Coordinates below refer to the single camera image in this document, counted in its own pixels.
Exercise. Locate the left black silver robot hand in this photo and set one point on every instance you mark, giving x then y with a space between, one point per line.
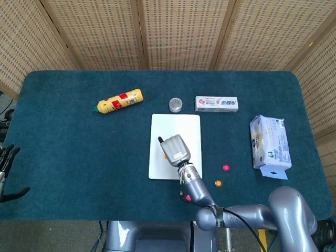
8 160

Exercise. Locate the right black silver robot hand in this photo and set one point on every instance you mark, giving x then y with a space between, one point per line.
176 151

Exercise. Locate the pink token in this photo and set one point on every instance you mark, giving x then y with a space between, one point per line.
187 197
226 167

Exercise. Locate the white toothpaste box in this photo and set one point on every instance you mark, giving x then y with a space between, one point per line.
216 104

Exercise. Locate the white magnetic board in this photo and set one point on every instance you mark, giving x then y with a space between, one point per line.
178 126

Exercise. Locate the small round clear jar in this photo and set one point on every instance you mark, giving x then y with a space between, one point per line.
175 105

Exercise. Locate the dark teal table cloth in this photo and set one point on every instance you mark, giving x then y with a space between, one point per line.
78 157

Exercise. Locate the yellow bottle with green cap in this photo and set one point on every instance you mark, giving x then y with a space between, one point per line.
118 102

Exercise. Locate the grey blue robot torso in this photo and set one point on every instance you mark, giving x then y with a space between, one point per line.
157 236

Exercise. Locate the pale blue tissue pack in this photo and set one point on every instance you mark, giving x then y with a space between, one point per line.
270 141

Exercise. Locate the metal table leg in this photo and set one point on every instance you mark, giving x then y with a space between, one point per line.
228 240

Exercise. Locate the woven bamboo folding screen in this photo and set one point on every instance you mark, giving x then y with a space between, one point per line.
183 31

